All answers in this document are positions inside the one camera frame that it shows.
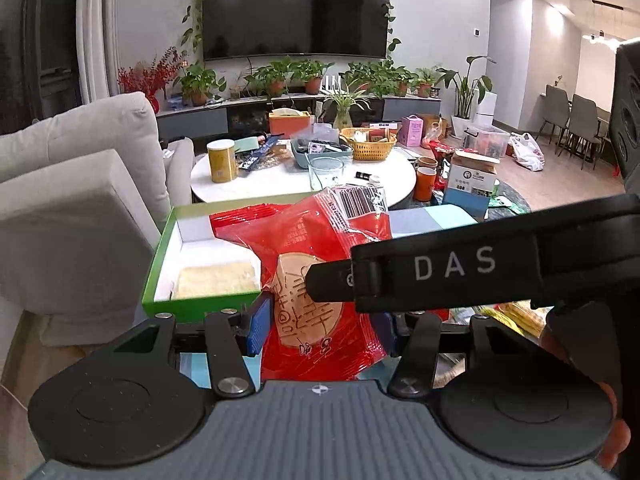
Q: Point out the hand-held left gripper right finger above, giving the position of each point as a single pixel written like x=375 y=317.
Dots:
x=386 y=331

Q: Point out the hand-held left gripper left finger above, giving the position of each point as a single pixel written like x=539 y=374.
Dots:
x=257 y=327

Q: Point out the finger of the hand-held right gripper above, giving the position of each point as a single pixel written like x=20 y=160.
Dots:
x=327 y=280

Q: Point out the red round-cake snack packet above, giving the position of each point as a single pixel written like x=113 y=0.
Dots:
x=305 y=320

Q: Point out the green cardboard box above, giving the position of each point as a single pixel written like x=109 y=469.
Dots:
x=165 y=280

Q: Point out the person's right hand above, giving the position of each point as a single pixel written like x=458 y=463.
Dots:
x=615 y=440

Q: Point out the patterned teal table cover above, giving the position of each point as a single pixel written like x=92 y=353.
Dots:
x=430 y=220

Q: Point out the pale yellow wafer packet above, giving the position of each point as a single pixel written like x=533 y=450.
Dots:
x=215 y=280

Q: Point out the white blue cardboard box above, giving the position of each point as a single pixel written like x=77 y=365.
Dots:
x=467 y=185

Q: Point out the orange mug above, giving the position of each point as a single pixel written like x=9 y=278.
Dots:
x=425 y=185

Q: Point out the yellow snack packets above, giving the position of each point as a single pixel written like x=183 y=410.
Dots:
x=522 y=317

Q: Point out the tan mug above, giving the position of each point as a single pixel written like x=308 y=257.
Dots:
x=428 y=162

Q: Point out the clear glass cup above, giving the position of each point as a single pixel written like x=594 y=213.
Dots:
x=326 y=175

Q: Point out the white round coffee table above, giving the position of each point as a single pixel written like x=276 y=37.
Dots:
x=280 y=185

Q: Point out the small black white tube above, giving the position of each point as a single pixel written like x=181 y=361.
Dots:
x=364 y=175

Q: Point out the grey-blue plastic bin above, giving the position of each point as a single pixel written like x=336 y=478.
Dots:
x=300 y=157

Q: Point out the clear storage bin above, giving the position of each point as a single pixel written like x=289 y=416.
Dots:
x=487 y=141

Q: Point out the white plastic bag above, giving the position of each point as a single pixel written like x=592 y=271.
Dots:
x=527 y=152

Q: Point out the yellow woven basket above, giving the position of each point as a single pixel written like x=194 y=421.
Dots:
x=370 y=150

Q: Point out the pink box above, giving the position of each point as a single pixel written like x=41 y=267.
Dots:
x=412 y=131

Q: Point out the dark blue wrapper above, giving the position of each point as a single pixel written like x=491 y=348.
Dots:
x=257 y=156

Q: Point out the green pouch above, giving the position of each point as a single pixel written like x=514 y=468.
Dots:
x=247 y=145

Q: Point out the yellow can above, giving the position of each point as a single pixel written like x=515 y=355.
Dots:
x=222 y=162

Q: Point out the orange box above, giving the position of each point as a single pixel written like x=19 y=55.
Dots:
x=289 y=125

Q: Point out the tall leafy plant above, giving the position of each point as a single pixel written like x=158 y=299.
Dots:
x=465 y=90

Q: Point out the spider plant in glass vase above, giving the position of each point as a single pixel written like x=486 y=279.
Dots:
x=344 y=105

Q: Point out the small potted green plant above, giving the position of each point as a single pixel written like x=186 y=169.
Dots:
x=425 y=82

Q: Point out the grey dining chair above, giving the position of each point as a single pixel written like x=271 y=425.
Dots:
x=582 y=125
x=554 y=110

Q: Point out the wide potted green plant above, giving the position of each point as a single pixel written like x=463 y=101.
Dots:
x=380 y=77

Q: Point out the grey television console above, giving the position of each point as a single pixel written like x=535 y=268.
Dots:
x=200 y=120

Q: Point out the beige sofa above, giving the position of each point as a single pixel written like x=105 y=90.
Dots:
x=75 y=200

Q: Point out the hanging vine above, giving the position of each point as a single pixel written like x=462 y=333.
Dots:
x=391 y=20
x=197 y=0

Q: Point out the red flower arrangement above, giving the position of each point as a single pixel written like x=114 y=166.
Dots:
x=150 y=75

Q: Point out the white curtain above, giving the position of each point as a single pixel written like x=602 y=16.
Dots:
x=95 y=30

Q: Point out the dark window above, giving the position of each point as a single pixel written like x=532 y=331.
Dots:
x=35 y=35

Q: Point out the wall television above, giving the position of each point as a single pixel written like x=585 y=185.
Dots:
x=295 y=5

